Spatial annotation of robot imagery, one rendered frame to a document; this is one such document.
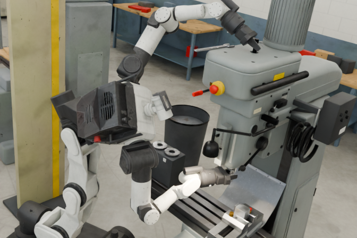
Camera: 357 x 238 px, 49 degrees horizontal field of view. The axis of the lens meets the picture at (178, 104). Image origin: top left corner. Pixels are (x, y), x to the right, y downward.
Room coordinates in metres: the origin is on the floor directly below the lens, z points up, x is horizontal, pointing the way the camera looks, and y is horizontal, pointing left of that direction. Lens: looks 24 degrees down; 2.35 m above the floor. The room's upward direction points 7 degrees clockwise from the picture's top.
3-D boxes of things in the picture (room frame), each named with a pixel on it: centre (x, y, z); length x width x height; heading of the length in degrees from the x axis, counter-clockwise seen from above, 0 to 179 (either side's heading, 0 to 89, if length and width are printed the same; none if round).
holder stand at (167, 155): (2.07, 0.04, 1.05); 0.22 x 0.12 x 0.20; 52
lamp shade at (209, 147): (1.54, -0.17, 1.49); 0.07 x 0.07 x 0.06
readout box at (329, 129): (1.75, -0.76, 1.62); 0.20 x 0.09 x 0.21; 139
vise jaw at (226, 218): (1.62, -0.36, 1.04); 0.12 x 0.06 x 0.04; 52
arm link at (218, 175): (1.70, -0.23, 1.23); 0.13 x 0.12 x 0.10; 28
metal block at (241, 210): (1.67, -0.40, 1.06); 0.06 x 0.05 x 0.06; 52
